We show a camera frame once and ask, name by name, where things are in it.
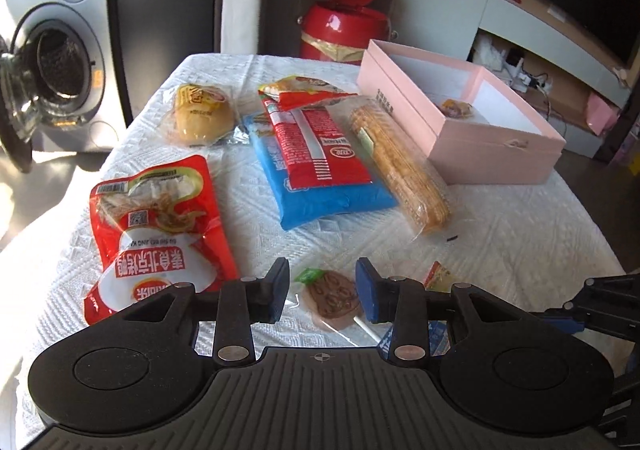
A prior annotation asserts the bread bun packet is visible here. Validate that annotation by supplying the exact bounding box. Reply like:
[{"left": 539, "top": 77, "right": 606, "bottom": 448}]
[{"left": 162, "top": 82, "right": 246, "bottom": 148}]

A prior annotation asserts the small blue snack packet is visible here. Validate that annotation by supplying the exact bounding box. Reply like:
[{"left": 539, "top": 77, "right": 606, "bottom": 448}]
[{"left": 377, "top": 320, "right": 451, "bottom": 357}]

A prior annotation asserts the yellow red snack packet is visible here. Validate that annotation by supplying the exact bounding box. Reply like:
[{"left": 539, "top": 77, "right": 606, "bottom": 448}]
[{"left": 257, "top": 75, "right": 358, "bottom": 107}]

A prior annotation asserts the large red snack packet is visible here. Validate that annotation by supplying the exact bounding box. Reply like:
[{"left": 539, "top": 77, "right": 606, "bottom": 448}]
[{"left": 82, "top": 155, "right": 240, "bottom": 326}]

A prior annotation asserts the small brown snack packet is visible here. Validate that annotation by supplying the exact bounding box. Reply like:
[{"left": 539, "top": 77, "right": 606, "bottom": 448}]
[{"left": 292, "top": 267, "right": 367, "bottom": 331}]

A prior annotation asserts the small yellow snack packet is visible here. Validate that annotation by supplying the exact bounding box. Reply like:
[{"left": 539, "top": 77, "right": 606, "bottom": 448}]
[{"left": 424, "top": 261, "right": 456, "bottom": 291}]

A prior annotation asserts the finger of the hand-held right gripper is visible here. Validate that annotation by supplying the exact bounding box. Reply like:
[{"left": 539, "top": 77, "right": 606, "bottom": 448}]
[{"left": 530, "top": 272, "right": 640, "bottom": 336}]

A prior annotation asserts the red white-label snack packet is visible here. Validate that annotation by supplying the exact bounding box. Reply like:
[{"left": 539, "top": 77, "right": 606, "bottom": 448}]
[{"left": 262, "top": 97, "right": 373, "bottom": 191}]

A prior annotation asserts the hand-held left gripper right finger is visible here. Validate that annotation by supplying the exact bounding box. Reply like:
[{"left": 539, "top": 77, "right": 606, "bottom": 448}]
[{"left": 355, "top": 257, "right": 527, "bottom": 365}]

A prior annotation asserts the white textured tablecloth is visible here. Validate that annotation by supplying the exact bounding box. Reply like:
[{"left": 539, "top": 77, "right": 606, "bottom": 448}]
[{"left": 15, "top": 53, "right": 628, "bottom": 436}]

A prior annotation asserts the red lidded bin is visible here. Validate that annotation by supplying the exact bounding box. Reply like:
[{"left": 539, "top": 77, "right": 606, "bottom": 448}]
[{"left": 298, "top": 0, "right": 397, "bottom": 66}]

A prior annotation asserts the white power strip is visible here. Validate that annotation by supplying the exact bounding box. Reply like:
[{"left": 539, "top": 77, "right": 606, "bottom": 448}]
[{"left": 506, "top": 59, "right": 552, "bottom": 92}]

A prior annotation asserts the small orange snack packet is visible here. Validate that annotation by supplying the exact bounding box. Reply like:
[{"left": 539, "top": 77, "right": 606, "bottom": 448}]
[{"left": 440, "top": 99, "right": 475, "bottom": 120}]

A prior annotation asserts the long cracker packet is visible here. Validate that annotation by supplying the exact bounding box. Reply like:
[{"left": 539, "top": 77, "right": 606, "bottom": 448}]
[{"left": 327, "top": 97, "right": 458, "bottom": 241}]

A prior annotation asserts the pink cardboard box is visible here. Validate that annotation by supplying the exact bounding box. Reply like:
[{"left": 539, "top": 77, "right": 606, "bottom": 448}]
[{"left": 356, "top": 39, "right": 567, "bottom": 186}]

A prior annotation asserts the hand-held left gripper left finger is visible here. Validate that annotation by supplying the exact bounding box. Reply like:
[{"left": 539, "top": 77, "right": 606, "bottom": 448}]
[{"left": 117, "top": 257, "right": 292, "bottom": 365}]

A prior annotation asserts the pink paper bag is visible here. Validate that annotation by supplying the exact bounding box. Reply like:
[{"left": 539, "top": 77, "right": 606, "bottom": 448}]
[{"left": 584, "top": 94, "right": 622, "bottom": 137}]

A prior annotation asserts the silver washing machine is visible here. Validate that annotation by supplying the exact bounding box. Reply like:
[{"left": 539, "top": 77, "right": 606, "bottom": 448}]
[{"left": 0, "top": 0, "right": 136, "bottom": 176}]

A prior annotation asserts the white shelf unit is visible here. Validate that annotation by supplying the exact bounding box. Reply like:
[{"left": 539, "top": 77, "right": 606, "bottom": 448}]
[{"left": 467, "top": 0, "right": 640, "bottom": 166}]

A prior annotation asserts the brown cardboard box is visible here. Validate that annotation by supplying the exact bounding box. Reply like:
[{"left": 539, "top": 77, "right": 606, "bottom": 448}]
[{"left": 522, "top": 57, "right": 603, "bottom": 131}]

